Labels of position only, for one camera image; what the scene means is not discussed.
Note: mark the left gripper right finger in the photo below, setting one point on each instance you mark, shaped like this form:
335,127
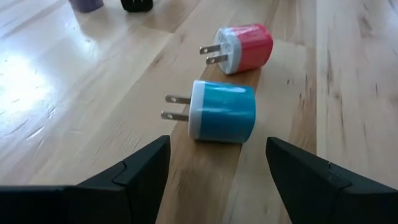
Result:
311,193

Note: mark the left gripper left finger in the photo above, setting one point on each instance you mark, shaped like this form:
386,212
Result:
124,193

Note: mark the cyan white USB charger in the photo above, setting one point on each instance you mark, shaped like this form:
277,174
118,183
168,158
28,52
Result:
224,112

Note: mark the pink white USB charger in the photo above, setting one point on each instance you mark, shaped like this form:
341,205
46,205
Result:
252,46

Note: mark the black USB charger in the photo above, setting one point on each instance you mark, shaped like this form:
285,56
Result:
136,4

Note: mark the purple white USB charger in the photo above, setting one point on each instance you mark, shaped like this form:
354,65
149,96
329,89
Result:
85,4

